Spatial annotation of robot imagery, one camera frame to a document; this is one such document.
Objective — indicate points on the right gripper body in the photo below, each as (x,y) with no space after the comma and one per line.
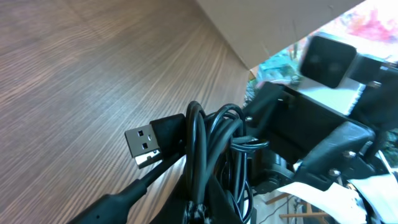
(307,142)

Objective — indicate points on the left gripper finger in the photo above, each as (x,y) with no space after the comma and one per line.
(179,210)

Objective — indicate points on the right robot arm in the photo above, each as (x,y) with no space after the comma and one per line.
(362,87)

